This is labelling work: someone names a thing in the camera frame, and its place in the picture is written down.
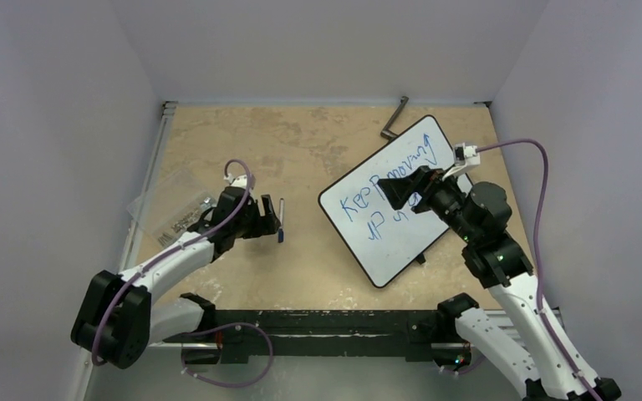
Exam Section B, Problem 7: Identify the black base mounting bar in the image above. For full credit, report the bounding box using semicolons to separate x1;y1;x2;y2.
163;310;477;369

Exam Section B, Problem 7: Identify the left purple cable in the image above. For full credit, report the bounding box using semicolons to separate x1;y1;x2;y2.
90;160;257;368

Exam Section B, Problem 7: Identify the clear plastic bag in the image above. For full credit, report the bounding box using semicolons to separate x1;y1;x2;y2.
127;169;217;248

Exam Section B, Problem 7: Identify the aluminium frame rail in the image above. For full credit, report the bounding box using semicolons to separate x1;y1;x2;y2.
64;101;179;400

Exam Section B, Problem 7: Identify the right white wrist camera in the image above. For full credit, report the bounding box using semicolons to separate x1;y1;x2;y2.
442;143;481;180

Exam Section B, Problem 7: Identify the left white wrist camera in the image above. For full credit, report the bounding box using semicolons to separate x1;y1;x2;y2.
223;174;254;191

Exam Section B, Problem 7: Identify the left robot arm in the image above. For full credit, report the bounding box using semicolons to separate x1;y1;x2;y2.
70;185;282;369

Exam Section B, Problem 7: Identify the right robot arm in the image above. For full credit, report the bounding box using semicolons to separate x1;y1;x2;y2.
378;166;622;400

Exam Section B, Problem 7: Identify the white whiteboard black frame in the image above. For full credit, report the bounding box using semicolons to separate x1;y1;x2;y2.
317;114;474;290

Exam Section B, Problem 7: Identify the blue whiteboard marker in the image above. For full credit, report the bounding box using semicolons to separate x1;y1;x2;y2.
278;198;285;244

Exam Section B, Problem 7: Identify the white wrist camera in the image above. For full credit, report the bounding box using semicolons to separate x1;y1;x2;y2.
442;143;481;180
223;174;254;191

